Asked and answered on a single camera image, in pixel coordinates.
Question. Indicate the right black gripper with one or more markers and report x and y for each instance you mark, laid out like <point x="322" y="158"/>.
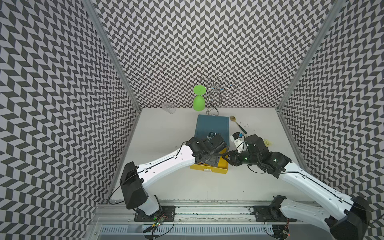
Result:
<point x="233" y="156"/>

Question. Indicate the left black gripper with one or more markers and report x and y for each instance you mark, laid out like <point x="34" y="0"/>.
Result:
<point x="214" y="160"/>

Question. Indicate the yellow top drawer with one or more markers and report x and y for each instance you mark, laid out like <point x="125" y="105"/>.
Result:
<point x="222" y="168"/>

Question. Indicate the yellow cookie packet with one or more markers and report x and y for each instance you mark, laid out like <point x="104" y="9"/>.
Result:
<point x="267" y="143"/>

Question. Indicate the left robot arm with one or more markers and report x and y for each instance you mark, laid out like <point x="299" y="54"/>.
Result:
<point x="136" y="179"/>

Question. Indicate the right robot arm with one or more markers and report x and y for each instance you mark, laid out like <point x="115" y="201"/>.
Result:
<point x="344" y="217"/>

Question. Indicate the teal plastic drawer cabinet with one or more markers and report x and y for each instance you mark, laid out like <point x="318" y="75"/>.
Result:
<point x="207" y="126"/>

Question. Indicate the green plastic goblet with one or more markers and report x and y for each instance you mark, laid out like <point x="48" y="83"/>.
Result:
<point x="199" y="101"/>

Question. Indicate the clear glass cup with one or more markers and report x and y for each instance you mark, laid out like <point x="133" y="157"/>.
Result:
<point x="169" y="108"/>

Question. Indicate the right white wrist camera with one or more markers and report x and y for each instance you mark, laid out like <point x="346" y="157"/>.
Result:
<point x="239" y="140"/>

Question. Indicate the gold spoon teal handle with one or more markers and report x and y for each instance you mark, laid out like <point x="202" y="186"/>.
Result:
<point x="233" y="119"/>

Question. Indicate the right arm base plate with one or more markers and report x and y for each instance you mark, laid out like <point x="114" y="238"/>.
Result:
<point x="267" y="214"/>

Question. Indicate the silver wire stand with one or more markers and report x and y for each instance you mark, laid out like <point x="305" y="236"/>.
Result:
<point x="218" y="90"/>

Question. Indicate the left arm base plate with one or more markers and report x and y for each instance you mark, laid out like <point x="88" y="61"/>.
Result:
<point x="165" y="214"/>

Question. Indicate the aluminium front rail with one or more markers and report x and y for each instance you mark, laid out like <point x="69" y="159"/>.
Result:
<point x="200" y="220"/>

